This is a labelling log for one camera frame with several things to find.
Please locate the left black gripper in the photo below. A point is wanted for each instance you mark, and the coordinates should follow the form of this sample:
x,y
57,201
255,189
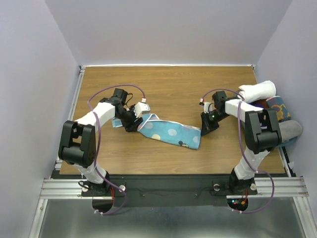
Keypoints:
x,y
131,126

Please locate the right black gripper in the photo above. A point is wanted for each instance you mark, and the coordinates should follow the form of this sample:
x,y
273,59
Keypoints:
x,y
206,126

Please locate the blue polka dot towel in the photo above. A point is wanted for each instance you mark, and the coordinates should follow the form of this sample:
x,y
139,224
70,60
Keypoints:
x,y
170,132

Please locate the yellow and blue cartoon towel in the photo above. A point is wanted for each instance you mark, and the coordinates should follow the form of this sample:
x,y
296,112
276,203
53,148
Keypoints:
x,y
278,105

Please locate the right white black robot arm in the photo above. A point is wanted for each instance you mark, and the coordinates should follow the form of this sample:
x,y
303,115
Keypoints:
x,y
258,133

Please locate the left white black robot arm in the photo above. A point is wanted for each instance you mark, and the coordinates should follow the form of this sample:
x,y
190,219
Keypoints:
x,y
81,139

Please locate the white rolled towel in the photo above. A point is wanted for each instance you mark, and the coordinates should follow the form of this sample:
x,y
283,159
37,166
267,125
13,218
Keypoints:
x,y
260,91

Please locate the purple rolled towel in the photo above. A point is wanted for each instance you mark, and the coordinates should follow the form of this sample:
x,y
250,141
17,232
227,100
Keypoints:
x,y
260,103

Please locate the grey rolled towel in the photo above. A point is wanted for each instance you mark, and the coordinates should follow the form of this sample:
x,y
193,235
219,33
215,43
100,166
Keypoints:
x,y
290,130

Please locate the teal plastic basket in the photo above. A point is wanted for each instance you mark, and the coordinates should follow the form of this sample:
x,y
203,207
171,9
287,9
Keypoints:
x,y
289,142

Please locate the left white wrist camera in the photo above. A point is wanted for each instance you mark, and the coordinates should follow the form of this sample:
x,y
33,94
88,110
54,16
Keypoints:
x,y
141,108

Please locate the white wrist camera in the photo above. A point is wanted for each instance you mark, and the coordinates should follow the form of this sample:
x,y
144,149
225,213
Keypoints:
x,y
207,106
141,108

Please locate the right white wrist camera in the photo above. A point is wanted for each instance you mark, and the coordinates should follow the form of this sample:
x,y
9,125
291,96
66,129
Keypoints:
x,y
207,106

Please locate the black mounting base plate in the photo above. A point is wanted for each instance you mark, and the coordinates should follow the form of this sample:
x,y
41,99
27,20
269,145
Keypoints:
x,y
147,191

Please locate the aluminium extrusion frame rail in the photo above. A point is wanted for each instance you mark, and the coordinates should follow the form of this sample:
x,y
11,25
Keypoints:
x,y
173,93

